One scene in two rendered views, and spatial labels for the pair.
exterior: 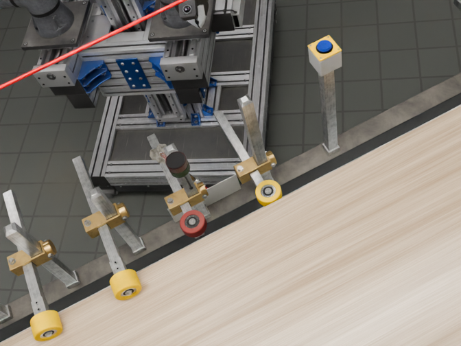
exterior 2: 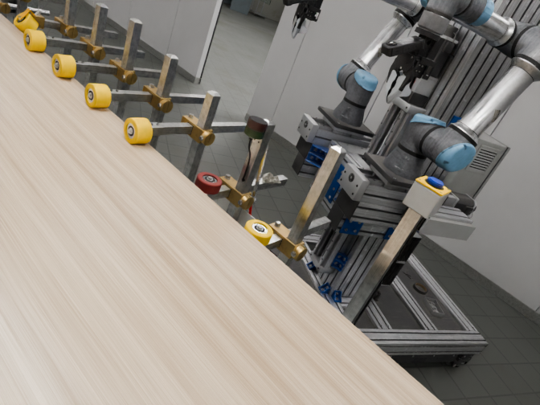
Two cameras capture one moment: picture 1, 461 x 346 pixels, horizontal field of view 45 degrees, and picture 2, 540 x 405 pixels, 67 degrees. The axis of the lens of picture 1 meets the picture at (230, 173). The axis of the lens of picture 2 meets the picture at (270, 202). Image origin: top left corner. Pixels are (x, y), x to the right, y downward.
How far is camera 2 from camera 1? 1.16 m
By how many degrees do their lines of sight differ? 41
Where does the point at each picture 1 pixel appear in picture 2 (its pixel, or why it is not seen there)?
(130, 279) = (142, 125)
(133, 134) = not seen: hidden behind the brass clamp
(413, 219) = (272, 362)
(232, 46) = (407, 315)
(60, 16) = (352, 111)
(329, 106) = (379, 263)
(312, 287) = (149, 251)
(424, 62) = not seen: outside the picture
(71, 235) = not seen: hidden behind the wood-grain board
